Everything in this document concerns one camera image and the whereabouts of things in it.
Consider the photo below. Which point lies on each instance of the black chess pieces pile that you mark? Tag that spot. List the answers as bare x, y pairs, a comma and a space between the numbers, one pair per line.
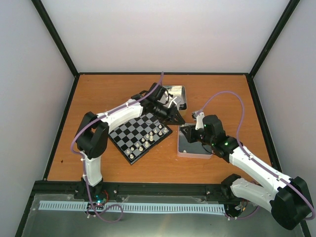
183, 106

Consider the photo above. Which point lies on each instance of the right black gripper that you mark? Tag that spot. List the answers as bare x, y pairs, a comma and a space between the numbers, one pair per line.
190, 137

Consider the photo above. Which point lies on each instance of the light blue cable duct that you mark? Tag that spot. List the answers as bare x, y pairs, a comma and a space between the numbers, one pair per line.
139, 208

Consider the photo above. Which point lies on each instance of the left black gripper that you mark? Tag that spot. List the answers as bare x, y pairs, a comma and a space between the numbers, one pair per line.
170, 118

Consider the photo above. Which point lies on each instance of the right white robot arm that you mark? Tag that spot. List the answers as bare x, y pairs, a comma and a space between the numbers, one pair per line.
287, 199

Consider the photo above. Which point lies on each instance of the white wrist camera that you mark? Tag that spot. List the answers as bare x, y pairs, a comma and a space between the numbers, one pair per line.
198, 118
175, 101

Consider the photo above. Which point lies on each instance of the gold square tin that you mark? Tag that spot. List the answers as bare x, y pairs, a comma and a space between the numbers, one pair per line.
175, 91

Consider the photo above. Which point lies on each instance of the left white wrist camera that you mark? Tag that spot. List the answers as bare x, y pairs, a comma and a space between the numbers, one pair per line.
175, 101

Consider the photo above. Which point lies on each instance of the pink square tin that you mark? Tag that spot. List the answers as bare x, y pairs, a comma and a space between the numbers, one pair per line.
194, 150

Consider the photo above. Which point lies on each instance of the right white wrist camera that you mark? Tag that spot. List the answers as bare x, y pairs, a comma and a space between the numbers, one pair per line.
198, 118

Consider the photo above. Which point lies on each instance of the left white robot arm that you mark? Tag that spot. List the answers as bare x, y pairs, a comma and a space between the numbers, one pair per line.
91, 138

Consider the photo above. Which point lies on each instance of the black and silver chessboard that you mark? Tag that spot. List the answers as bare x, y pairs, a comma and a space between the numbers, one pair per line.
128, 134

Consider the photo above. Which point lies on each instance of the green lit circuit board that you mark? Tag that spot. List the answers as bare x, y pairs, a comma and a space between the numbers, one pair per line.
102, 198

